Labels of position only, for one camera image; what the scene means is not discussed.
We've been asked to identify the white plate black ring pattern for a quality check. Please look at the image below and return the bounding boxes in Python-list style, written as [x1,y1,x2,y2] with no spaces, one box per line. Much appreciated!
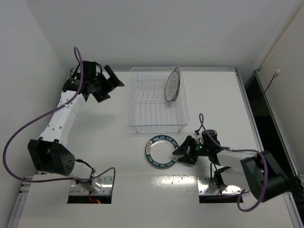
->
[165,69,178,102]

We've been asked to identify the white plate orange pattern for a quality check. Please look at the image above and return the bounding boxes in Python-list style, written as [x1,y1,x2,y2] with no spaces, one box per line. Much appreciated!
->
[173,67,181,102]

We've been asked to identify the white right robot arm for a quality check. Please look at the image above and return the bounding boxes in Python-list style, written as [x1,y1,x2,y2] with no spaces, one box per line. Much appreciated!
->
[172,130,293,202]

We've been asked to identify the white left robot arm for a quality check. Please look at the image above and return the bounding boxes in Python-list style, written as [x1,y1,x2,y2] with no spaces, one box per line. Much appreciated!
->
[28,61,124,192]

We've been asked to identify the green rimmed lettered plate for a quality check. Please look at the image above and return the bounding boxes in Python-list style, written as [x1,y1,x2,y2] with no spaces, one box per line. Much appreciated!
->
[144,134,179,170]

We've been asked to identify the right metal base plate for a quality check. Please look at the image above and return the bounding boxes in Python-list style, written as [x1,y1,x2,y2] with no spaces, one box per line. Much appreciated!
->
[197,177,242,196]

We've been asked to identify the metal base plate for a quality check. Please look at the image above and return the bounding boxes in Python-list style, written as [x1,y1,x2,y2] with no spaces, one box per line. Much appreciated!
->
[69,176,114,196]
[197,177,242,196]

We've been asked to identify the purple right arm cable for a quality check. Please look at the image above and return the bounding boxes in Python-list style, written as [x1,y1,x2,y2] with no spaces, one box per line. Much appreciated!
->
[198,113,269,212]

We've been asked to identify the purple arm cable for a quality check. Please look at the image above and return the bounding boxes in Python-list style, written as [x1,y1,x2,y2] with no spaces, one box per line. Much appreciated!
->
[198,113,269,212]
[2,46,116,183]

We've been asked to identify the clear wire dish rack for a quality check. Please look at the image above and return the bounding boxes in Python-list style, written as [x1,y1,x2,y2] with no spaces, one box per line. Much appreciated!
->
[130,66,189,134]

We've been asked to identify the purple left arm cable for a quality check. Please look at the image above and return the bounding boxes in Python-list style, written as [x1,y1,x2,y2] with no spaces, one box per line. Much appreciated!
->
[2,46,116,183]

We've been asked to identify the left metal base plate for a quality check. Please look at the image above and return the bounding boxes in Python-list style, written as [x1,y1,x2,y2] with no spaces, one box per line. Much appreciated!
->
[69,176,114,196]

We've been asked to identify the black wall cable white plug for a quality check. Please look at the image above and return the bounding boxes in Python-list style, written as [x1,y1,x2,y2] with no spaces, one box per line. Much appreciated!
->
[262,69,281,96]

